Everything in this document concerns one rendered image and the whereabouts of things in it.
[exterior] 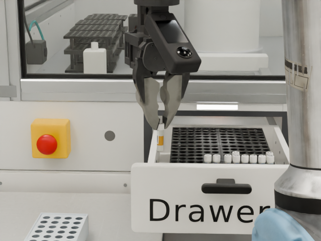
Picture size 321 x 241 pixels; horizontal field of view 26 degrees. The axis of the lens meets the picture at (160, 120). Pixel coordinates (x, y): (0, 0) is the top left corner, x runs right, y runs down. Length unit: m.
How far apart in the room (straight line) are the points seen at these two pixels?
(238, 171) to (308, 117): 0.48
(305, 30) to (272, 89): 0.79
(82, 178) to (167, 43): 0.50
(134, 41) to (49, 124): 0.34
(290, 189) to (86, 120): 0.85
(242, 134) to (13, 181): 0.48
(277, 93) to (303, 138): 0.79
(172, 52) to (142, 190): 0.22
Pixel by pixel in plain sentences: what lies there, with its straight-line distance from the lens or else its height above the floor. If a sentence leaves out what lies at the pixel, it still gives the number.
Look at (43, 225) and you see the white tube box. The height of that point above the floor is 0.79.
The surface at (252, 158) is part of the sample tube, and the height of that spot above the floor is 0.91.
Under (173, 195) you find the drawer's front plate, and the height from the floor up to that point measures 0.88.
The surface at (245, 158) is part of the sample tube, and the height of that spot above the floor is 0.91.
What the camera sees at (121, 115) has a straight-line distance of 1.39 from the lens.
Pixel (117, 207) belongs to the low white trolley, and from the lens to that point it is 1.35.
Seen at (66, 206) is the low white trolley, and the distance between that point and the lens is 1.37.
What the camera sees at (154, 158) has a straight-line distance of 1.21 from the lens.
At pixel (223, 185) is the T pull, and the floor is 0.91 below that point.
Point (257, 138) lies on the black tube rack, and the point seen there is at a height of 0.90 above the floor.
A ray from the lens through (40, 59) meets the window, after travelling 1.41.
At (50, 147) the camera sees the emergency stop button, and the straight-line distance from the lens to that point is 1.35.
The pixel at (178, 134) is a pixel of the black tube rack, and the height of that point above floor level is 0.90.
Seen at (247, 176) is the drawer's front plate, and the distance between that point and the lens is 1.07.
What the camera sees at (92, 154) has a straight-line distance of 1.42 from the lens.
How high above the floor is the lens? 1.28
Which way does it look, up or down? 15 degrees down
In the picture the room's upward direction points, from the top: straight up
